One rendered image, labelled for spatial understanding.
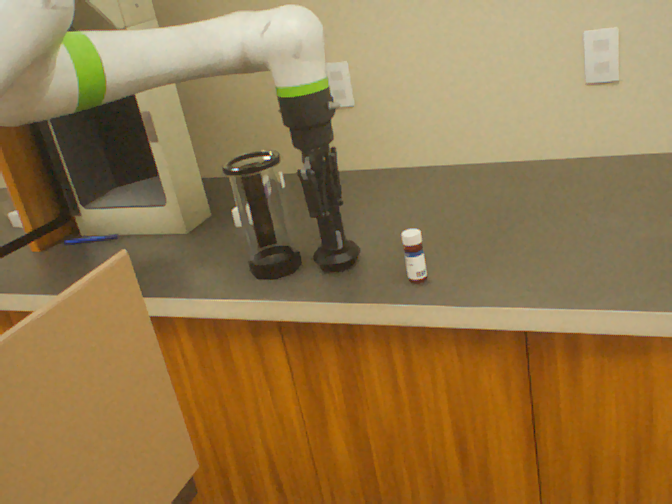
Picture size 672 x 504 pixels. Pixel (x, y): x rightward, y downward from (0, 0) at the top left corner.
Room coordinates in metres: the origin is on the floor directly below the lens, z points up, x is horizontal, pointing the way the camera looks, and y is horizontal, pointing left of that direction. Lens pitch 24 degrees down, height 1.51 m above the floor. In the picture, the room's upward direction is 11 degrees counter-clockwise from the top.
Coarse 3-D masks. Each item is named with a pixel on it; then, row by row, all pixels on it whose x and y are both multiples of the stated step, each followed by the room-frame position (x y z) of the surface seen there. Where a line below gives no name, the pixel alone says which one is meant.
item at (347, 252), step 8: (336, 232) 1.25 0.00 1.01; (344, 240) 1.28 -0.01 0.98; (320, 248) 1.26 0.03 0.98; (344, 248) 1.24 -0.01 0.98; (352, 248) 1.23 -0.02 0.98; (360, 248) 1.25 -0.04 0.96; (320, 256) 1.23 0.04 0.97; (328, 256) 1.22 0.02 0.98; (336, 256) 1.21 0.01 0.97; (344, 256) 1.21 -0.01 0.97; (352, 256) 1.22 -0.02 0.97; (320, 264) 1.24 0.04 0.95; (328, 264) 1.21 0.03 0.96; (336, 264) 1.21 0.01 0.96; (344, 264) 1.22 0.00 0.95; (352, 264) 1.23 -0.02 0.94
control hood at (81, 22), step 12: (84, 0) 1.50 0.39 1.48; (96, 0) 1.53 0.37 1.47; (108, 0) 1.56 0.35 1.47; (84, 12) 1.54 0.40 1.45; (96, 12) 1.53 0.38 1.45; (108, 12) 1.55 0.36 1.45; (120, 12) 1.58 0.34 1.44; (72, 24) 1.58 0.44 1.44; (84, 24) 1.57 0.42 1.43; (96, 24) 1.56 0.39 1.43; (108, 24) 1.55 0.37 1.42; (120, 24) 1.57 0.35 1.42
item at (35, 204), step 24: (0, 144) 1.61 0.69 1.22; (24, 144) 1.66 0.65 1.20; (0, 168) 1.59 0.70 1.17; (24, 168) 1.64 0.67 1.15; (0, 192) 1.57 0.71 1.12; (24, 192) 1.62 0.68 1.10; (48, 192) 1.67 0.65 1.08; (0, 216) 1.56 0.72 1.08; (24, 216) 1.60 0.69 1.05; (48, 216) 1.65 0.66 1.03; (0, 240) 1.54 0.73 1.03
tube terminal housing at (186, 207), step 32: (128, 0) 1.61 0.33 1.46; (160, 96) 1.62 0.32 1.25; (160, 128) 1.60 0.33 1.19; (160, 160) 1.59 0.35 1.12; (192, 160) 1.67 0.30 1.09; (192, 192) 1.64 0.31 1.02; (96, 224) 1.70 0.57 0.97; (128, 224) 1.65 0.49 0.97; (160, 224) 1.61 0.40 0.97; (192, 224) 1.61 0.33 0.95
